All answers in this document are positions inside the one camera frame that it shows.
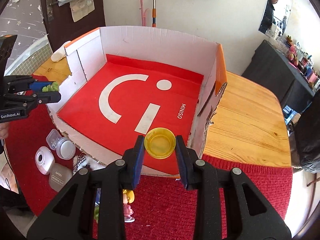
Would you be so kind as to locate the person in black jacket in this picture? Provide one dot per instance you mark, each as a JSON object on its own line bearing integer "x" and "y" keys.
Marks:
{"x": 267, "y": 20}

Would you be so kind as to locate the red knitted table cloth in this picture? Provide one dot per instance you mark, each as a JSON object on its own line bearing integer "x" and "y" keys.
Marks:
{"x": 163, "y": 208}

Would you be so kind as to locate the operator left hand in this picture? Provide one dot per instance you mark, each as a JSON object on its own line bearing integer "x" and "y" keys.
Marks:
{"x": 4, "y": 130}

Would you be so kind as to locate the orange white cardboard box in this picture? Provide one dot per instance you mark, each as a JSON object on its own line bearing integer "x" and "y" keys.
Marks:
{"x": 128, "y": 80}

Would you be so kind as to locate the clear round plastic lid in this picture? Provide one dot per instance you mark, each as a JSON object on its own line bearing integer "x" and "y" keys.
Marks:
{"x": 65, "y": 149}

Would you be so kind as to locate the blonde girl figurine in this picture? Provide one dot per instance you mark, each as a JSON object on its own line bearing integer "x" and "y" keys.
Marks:
{"x": 128, "y": 198}

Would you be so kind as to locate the green fuzzy scrunchie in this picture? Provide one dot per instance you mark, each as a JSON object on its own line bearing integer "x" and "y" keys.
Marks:
{"x": 96, "y": 214}
{"x": 53, "y": 87}

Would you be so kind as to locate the dark cloth side table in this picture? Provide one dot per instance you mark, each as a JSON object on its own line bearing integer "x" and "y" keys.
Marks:
{"x": 271, "y": 69}

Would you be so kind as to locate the yellow round plastic cap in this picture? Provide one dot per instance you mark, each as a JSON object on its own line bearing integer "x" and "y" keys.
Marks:
{"x": 160, "y": 143}

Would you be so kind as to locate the white fluffy bunny plush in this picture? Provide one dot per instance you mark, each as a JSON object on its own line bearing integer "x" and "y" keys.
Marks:
{"x": 84, "y": 161}

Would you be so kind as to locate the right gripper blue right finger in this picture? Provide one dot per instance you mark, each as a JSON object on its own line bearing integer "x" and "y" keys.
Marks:
{"x": 249, "y": 215}

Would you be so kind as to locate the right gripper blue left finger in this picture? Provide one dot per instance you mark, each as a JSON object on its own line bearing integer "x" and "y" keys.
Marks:
{"x": 70, "y": 215}

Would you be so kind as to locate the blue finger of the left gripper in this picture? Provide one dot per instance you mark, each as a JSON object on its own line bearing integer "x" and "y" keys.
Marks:
{"x": 30, "y": 101}
{"x": 41, "y": 84}

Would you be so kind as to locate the wall mirror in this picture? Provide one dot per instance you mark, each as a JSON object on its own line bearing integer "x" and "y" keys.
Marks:
{"x": 282, "y": 11}

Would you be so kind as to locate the small clear plastic box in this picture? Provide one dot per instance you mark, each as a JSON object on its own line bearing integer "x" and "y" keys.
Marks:
{"x": 53, "y": 139}

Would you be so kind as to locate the pink My Melody case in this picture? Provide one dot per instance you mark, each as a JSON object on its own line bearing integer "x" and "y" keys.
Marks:
{"x": 44, "y": 160}

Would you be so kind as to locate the brown eyeshadow compact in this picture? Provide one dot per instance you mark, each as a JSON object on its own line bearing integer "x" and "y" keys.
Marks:
{"x": 59, "y": 176}

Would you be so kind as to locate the beige door hanging organizer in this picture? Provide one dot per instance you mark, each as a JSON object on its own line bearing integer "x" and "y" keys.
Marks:
{"x": 81, "y": 8}

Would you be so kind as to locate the dark brown wooden door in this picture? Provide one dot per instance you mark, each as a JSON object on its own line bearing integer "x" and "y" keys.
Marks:
{"x": 71, "y": 20}

